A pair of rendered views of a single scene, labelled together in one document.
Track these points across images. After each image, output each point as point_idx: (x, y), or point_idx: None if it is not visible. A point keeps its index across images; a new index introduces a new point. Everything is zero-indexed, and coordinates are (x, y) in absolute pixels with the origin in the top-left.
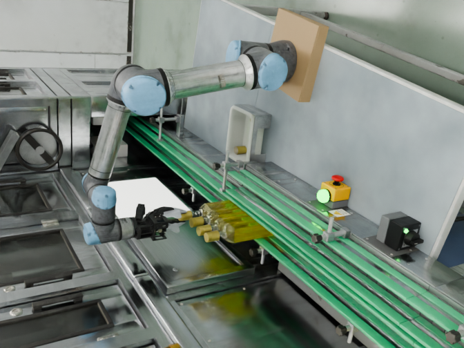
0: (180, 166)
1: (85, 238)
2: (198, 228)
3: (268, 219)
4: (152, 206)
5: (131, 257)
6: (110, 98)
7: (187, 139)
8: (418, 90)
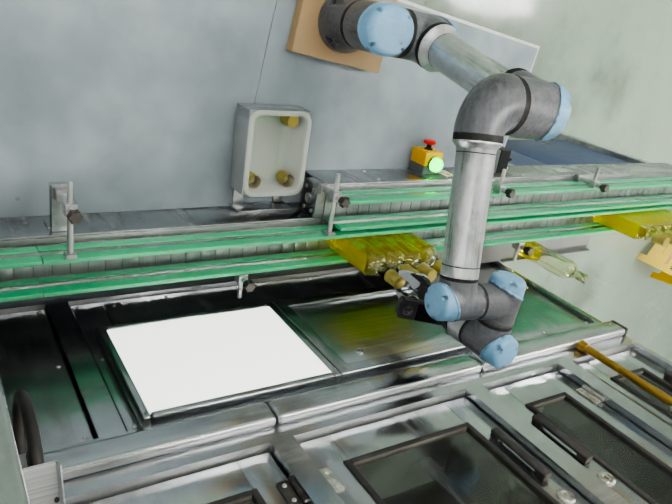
0: (144, 273)
1: (507, 359)
2: (432, 272)
3: (419, 220)
4: (260, 340)
5: (437, 365)
6: (501, 140)
7: (87, 225)
8: (491, 31)
